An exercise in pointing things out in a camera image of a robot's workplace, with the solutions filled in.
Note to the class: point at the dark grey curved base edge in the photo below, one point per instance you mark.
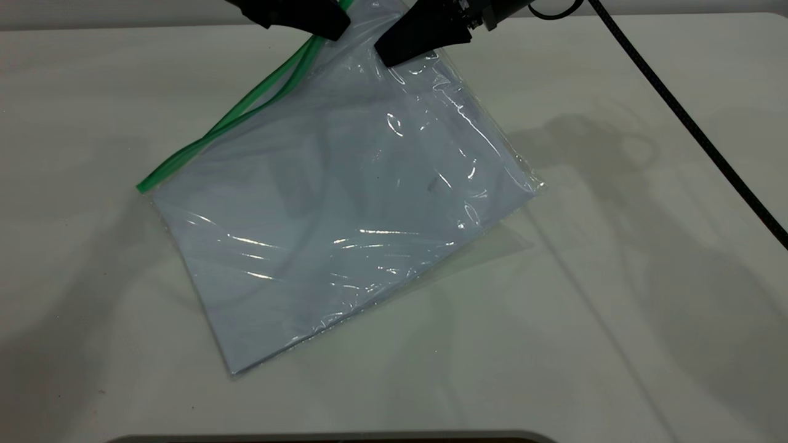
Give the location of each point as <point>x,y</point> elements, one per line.
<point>332,437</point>

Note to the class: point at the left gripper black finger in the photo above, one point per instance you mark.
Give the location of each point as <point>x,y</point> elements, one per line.
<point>301,15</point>

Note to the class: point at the clear zip bag green zipper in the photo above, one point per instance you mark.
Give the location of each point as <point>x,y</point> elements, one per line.
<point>345,215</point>

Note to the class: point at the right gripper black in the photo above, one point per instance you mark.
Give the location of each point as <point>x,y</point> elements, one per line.
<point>492,11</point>

